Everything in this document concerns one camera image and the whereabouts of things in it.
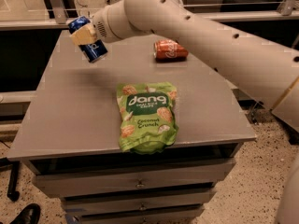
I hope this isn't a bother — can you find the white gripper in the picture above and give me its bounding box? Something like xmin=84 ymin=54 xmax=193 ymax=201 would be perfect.
xmin=69 ymin=0 xmax=131 ymax=46

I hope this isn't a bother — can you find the blue pepsi can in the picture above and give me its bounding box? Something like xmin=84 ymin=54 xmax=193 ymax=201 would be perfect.
xmin=68 ymin=16 xmax=107 ymax=63

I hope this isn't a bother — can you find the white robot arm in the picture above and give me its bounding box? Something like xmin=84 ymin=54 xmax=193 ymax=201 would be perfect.
xmin=71 ymin=0 xmax=299 ymax=132

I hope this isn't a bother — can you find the orange soda can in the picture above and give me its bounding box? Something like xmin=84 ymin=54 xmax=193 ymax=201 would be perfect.
xmin=154 ymin=39 xmax=189 ymax=60

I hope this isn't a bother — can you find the metal railing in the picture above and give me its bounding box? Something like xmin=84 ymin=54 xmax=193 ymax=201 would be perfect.
xmin=0 ymin=0 xmax=299 ymax=30

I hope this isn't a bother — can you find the grey drawer cabinet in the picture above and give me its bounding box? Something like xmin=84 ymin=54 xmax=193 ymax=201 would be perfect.
xmin=8 ymin=34 xmax=255 ymax=224

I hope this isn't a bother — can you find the green dang chips bag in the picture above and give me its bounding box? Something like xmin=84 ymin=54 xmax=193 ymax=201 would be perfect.
xmin=117 ymin=82 xmax=178 ymax=155

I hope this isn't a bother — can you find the black chair leg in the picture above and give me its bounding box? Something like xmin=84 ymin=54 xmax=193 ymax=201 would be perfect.
xmin=7 ymin=161 xmax=20 ymax=202

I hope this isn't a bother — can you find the black shoe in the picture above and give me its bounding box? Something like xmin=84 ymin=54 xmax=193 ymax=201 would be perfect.
xmin=9 ymin=203 xmax=41 ymax=224

